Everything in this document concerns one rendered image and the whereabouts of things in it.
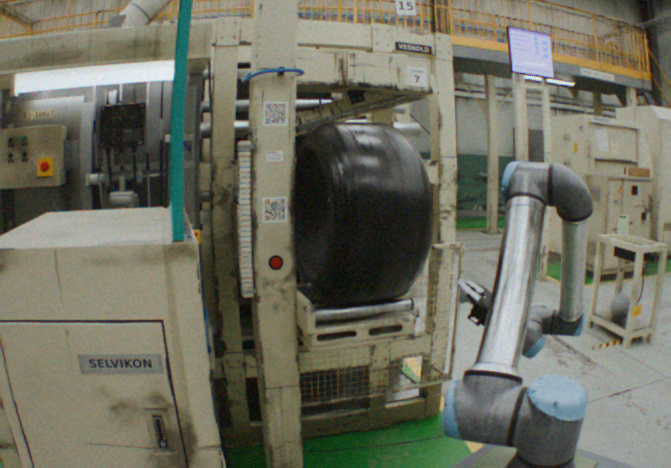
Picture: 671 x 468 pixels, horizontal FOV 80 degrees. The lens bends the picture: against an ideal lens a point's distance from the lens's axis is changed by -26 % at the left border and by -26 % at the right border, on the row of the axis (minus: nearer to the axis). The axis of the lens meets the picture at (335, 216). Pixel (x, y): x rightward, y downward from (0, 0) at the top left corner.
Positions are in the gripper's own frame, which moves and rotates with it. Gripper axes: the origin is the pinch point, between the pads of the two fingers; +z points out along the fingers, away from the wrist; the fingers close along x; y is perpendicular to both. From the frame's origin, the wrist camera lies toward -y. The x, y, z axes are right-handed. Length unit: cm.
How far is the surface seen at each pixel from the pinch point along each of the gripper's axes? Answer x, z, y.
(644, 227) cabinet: 455, -197, 105
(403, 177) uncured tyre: 0.2, 32.9, -16.5
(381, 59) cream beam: 51, 71, -22
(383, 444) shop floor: 7, -31, 115
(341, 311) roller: -18.3, 23.8, 23.7
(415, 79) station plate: 59, 58, -20
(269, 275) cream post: -25, 48, 24
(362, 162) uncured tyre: -5.6, 44.0, -16.0
